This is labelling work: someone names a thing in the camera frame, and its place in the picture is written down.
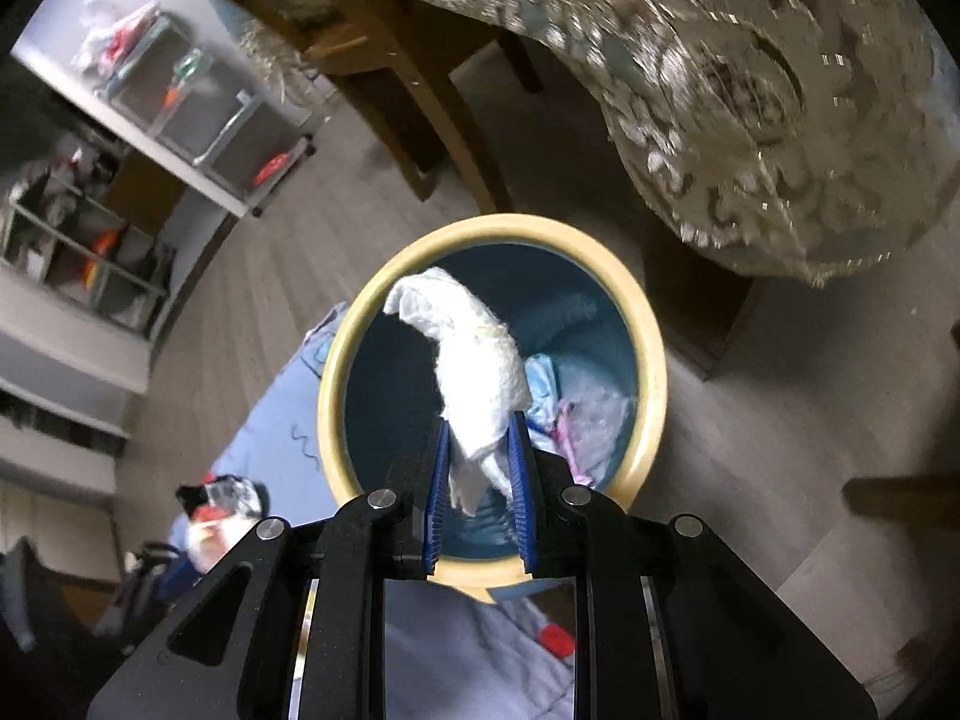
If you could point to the wooden table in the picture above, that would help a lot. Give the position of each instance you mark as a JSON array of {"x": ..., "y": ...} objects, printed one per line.
[{"x": 697, "y": 300}]

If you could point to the white tissue wad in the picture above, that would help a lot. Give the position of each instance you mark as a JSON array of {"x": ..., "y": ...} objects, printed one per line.
[{"x": 480, "y": 367}]

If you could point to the white trolley cart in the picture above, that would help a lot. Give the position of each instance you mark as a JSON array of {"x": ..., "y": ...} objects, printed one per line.
[{"x": 187, "y": 112}]

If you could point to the blue printed blanket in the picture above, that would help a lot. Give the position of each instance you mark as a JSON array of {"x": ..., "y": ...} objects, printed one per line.
[{"x": 285, "y": 420}]

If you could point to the metal shelf rack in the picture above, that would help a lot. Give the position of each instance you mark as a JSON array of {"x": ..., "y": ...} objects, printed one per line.
[{"x": 82, "y": 255}]

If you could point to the clear plastic wrapper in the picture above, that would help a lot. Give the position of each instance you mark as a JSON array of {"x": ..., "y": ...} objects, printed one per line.
[{"x": 600, "y": 420}]

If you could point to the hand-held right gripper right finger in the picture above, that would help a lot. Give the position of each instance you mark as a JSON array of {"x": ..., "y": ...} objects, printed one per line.
[{"x": 517, "y": 499}]

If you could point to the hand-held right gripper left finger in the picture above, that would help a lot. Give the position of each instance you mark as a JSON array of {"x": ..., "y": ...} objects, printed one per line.
[{"x": 439, "y": 499}]

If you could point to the table with lace tablecloth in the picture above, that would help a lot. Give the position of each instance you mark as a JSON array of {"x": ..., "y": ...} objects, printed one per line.
[{"x": 750, "y": 90}]

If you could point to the yellow rimmed blue bin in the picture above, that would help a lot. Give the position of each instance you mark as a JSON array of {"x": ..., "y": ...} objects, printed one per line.
[{"x": 390, "y": 390}]

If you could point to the red and white wrapper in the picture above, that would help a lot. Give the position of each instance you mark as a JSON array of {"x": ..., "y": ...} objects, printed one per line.
[{"x": 217, "y": 532}]

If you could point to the plastic bags pile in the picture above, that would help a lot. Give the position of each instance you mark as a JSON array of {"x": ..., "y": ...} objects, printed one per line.
[{"x": 112, "y": 34}]

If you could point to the red item on cart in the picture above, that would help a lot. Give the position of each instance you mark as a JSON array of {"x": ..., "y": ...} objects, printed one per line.
[{"x": 271, "y": 169}]

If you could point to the wooden chair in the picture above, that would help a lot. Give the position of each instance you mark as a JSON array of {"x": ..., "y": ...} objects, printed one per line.
[{"x": 420, "y": 90}]

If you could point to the pink packet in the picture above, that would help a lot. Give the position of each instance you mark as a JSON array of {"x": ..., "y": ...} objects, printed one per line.
[{"x": 566, "y": 427}]

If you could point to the blue face mask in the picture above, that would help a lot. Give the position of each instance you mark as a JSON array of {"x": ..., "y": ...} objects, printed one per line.
[{"x": 541, "y": 382}]

